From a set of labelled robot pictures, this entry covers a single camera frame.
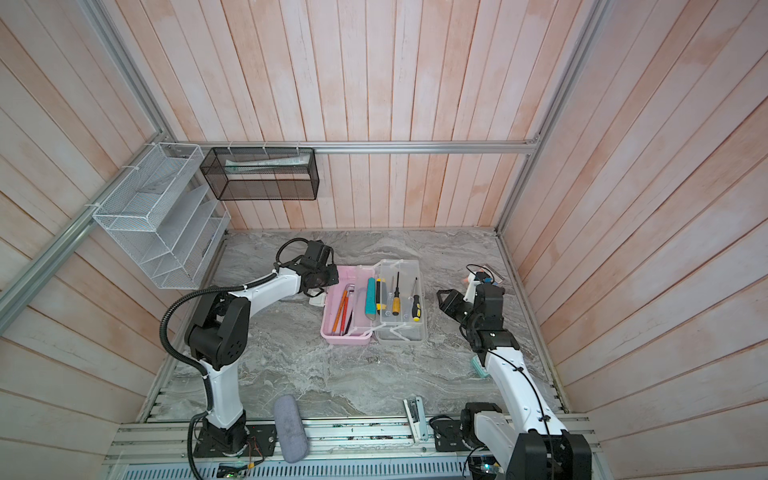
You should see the red handled screwdriver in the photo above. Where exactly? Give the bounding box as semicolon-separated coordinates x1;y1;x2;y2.
338;284;355;336

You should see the orange yellow handled screwdriver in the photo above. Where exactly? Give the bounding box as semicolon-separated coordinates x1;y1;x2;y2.
391;272;401;317

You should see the teal handled tool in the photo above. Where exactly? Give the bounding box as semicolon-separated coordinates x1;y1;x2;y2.
365;277;377;319

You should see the pink plastic tool box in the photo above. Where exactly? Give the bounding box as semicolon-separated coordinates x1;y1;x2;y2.
320;259;427;346

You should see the black yellow stubby screwdriver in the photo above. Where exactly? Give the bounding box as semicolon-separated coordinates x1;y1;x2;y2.
376;278;388;312

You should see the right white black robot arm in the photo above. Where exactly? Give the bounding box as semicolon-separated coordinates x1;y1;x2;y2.
437;282;593;479

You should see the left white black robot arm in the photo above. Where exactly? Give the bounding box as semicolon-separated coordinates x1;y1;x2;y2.
159;237;339;463

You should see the pack of coloured highlighters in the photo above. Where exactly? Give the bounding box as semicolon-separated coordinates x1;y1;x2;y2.
463;263;504;285

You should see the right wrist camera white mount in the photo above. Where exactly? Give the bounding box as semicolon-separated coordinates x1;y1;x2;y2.
464;263;504;303

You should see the metal bracket on rail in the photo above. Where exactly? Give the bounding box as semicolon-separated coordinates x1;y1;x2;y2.
403;396;429;444

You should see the black mesh wall basket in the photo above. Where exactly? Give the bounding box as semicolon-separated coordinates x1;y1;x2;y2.
200;146;320;201

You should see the white wire mesh shelf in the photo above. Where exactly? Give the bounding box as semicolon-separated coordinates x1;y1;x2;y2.
94;143;231;290

